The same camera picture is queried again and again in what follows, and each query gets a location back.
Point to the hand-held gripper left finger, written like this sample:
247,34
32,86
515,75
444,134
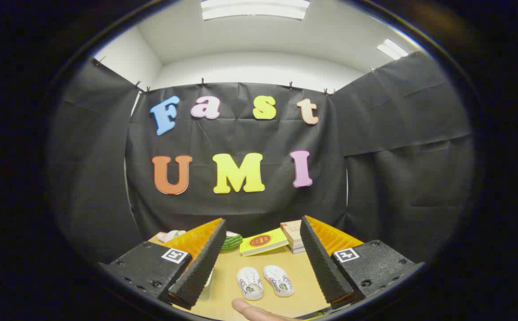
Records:
199,267

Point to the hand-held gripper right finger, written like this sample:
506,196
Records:
321,263

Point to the beige fabric storage box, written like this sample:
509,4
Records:
207,285

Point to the white canvas shoe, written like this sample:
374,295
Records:
278,280
249,281

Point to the blue-grey book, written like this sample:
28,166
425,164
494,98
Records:
300,251

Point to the white-edged book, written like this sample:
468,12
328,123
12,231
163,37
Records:
298,246

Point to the watermelon slice plush toy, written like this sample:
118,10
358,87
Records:
232,241

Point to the pink star plush toy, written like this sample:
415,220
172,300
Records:
170,236

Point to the thick beige book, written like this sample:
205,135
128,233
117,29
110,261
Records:
291,231

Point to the yellow book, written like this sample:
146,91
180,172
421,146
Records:
263,243

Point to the black backdrop cloth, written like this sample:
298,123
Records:
241,138

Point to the small ceiling light panel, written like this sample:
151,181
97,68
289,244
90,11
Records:
392,49

